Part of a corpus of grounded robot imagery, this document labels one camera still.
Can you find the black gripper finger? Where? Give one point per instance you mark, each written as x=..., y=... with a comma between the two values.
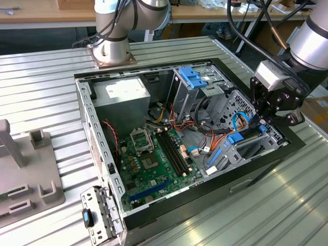
x=292, y=120
x=259, y=102

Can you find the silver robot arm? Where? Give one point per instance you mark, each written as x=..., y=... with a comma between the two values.
x=112, y=51

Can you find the silver disk bay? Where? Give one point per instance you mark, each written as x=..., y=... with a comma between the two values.
x=232, y=157

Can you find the labelled cardboard box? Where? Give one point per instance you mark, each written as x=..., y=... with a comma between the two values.
x=317, y=115

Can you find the large plain cardboard box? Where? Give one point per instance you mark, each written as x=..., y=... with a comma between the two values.
x=261, y=41

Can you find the silver drive cage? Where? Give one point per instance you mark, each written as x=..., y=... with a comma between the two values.
x=184, y=100

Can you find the grey sneaker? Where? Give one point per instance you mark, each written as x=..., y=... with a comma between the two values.
x=223, y=31

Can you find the white paper tag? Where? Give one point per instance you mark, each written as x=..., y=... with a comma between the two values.
x=211, y=170

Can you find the black tripod pole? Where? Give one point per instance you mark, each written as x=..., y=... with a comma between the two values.
x=263, y=10

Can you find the black RAM slot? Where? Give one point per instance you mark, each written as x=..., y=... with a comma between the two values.
x=178, y=151
x=175, y=152
x=171, y=153
x=168, y=154

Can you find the small white box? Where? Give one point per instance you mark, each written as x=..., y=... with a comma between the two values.
x=249, y=8
x=234, y=7

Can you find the black plastic case latch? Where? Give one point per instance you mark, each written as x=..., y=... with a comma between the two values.
x=152, y=78

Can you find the black open PC case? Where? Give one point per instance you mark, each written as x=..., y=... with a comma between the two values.
x=192, y=196

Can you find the CPU socket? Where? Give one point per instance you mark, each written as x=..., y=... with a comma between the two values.
x=149, y=162

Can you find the silver power supply unit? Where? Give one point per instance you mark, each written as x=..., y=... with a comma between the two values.
x=121, y=112

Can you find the green motherboard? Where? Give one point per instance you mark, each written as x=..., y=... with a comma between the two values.
x=144, y=180

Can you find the blue expansion slot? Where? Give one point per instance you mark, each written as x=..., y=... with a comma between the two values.
x=150, y=191

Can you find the round silver coin battery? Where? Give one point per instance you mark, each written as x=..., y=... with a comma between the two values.
x=149, y=198

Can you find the small cardboard box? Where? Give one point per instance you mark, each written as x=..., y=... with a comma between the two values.
x=77, y=4

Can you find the black blue latch clip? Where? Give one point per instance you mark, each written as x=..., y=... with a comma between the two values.
x=87, y=218

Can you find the grey parts rack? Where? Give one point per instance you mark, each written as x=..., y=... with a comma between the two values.
x=30, y=164

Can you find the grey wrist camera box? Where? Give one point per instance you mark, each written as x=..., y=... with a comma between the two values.
x=269, y=75

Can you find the blue plastic drive bracket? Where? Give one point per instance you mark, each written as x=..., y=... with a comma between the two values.
x=192, y=77

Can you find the square brown base plate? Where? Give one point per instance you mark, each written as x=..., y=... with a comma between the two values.
x=128, y=62

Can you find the silver slot retention bracket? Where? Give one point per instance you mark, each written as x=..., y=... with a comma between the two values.
x=103, y=205

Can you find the wooden desk white frame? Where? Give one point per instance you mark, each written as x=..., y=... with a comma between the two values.
x=64, y=15

